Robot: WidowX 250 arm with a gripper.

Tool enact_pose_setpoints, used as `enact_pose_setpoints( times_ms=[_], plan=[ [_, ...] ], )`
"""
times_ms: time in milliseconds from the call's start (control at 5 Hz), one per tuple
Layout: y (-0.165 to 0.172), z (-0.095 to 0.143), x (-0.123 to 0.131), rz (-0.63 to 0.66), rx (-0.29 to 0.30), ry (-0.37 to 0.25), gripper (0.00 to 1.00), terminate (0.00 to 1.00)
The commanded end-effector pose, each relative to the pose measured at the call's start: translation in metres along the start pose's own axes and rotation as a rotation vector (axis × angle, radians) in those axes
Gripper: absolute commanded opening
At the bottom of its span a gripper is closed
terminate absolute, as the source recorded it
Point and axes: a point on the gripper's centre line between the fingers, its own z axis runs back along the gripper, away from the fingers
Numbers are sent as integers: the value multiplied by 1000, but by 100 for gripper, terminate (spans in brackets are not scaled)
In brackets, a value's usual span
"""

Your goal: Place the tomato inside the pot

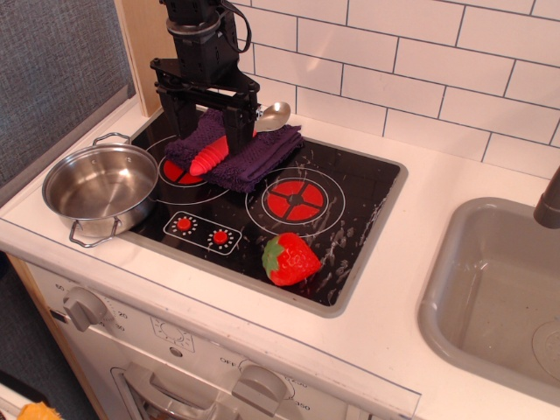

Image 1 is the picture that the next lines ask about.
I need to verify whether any grey faucet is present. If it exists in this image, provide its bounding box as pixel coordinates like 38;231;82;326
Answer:
533;167;560;229

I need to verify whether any wooden side post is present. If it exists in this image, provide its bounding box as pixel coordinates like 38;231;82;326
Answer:
114;0;177;117

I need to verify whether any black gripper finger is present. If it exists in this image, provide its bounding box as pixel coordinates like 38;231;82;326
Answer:
222;92;258;155
157;89;202;139

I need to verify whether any red handled metal spoon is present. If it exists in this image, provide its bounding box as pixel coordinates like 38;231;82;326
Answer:
189;101;291;177

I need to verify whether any orange object bottom left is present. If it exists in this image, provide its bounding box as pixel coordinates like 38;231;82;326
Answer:
17;402;62;420

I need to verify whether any grey right oven knob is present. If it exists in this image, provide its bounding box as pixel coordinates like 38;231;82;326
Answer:
232;365;288;417

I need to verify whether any white toy oven front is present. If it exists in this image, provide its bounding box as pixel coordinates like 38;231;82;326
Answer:
29;265;419;419

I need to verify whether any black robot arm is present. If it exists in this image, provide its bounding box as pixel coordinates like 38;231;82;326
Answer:
150;1;260;154

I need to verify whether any black toy stovetop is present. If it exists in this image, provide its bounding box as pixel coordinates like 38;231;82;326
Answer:
126;115;408;318

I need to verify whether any grey sink basin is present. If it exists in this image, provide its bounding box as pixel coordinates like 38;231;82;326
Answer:
418;198;559;405

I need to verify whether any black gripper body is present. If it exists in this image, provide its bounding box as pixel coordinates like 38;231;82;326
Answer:
150;25;260;113

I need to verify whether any grey oven knob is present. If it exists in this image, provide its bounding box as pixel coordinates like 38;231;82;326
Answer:
232;365;288;417
62;287;108;332

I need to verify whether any grey left oven knob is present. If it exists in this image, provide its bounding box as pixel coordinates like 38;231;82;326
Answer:
62;287;108;332

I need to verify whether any purple folded towel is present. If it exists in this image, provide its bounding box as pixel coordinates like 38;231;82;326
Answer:
164;109;304;193

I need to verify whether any red plastic strawberry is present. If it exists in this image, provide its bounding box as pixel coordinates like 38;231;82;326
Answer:
262;233;321;287

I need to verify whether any stainless steel pot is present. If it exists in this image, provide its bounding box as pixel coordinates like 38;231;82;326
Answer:
42;132;159;249

